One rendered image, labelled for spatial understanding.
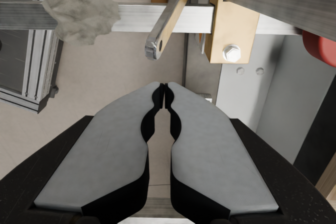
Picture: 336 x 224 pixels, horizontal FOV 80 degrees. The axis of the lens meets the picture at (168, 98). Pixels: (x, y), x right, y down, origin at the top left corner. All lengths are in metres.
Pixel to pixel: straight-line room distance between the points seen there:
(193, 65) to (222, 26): 0.20
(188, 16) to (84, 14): 0.12
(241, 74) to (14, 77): 1.06
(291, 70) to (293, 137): 0.15
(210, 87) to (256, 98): 0.19
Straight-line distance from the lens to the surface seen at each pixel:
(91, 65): 1.28
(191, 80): 0.46
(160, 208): 0.32
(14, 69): 1.23
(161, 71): 1.21
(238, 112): 0.63
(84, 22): 0.25
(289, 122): 0.54
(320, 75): 0.46
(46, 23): 0.30
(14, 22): 0.32
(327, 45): 0.27
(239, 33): 0.26
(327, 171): 0.45
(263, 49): 0.56
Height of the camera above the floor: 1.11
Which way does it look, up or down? 60 degrees down
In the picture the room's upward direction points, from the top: 179 degrees counter-clockwise
